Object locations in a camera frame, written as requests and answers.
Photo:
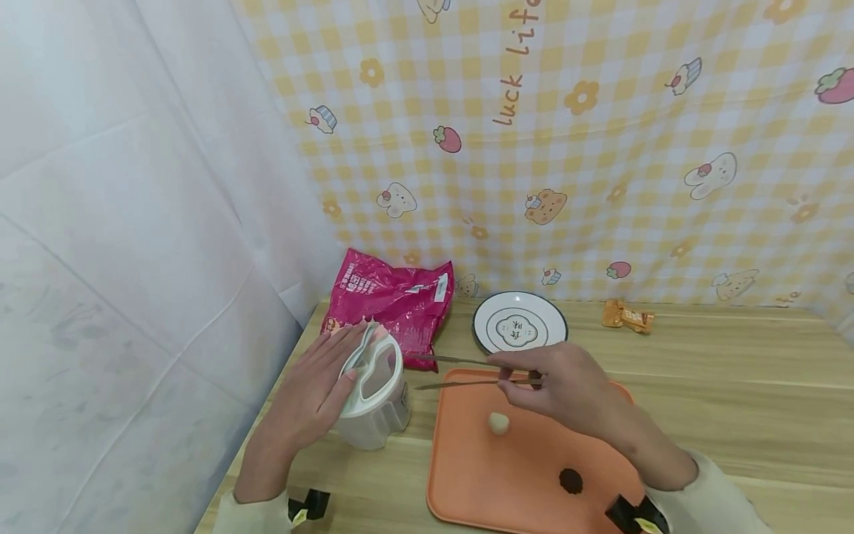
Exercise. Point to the white dough ball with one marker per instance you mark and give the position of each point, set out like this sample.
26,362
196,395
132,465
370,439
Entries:
498,423

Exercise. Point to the orange snack wrapper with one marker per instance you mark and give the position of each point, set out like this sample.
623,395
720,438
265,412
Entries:
627,316

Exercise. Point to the metal tongs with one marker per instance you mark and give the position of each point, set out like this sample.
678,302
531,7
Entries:
454,372

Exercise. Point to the dark brown ball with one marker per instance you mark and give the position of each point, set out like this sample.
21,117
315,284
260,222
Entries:
571,481

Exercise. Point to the white plate with dark rim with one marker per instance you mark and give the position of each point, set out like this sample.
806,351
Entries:
520,320

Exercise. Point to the person's right thumb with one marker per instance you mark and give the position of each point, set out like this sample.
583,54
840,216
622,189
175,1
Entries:
517,391

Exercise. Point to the black wrist band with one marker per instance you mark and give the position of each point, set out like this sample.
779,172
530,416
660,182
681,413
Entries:
635,515
309,506

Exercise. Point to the orange plastic tray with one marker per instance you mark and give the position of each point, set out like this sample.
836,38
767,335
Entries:
507,475

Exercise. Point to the person's left forearm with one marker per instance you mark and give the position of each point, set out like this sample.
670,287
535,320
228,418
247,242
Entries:
257,482

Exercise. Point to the person's left thumb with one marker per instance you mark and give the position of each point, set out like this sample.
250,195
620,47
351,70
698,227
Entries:
342,393

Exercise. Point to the person's right forearm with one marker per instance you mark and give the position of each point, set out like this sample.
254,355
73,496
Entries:
680,482

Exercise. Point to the person's right hand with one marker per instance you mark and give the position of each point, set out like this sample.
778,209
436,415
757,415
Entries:
572,386

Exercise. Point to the clear jar with white lid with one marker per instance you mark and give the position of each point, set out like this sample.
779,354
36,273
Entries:
380,404

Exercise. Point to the pink snack bag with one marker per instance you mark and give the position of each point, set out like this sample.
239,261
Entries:
397,300

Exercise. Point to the person's left hand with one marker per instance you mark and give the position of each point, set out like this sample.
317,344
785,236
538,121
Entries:
308,399

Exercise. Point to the person's right index finger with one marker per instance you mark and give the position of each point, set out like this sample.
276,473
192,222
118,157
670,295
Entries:
512,359

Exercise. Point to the person's left fingers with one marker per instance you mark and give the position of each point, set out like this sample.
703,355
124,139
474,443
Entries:
337,346

